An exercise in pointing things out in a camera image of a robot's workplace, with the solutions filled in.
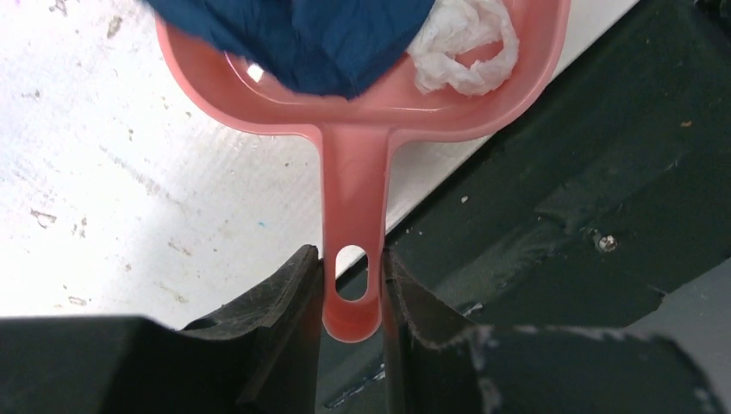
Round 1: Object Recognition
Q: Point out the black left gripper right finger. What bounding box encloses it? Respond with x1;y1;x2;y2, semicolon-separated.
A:
381;250;724;413

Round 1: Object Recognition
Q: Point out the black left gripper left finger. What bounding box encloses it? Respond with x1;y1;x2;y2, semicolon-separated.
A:
1;245;324;413

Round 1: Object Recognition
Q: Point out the pink plastic dustpan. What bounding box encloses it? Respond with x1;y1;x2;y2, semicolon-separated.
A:
156;1;571;343

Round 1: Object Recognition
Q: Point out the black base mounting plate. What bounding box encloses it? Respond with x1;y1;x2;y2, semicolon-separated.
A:
315;1;730;413

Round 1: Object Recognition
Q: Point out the long dark blue paper scrap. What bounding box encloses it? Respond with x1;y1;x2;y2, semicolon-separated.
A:
149;0;434;99

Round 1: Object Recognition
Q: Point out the white paper scrap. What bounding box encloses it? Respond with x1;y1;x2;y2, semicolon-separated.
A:
407;0;520;96

